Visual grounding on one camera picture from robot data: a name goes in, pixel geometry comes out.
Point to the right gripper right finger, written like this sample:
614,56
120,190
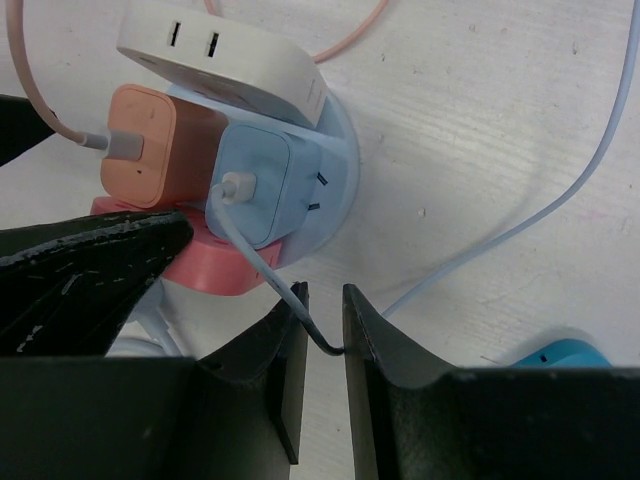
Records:
415,416

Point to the orange usb charger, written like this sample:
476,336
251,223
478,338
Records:
179,149

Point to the blue square adapter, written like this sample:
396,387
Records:
561,353

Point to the light blue round socket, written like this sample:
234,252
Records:
339,167

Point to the light blue usb charger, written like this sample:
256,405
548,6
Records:
285,167

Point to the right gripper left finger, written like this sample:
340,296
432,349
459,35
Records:
234,414

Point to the pink cube plug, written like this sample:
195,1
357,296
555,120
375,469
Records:
209,264

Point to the white flat usb adapter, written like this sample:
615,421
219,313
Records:
225,61

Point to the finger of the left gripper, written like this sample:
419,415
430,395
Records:
21,128
68,288

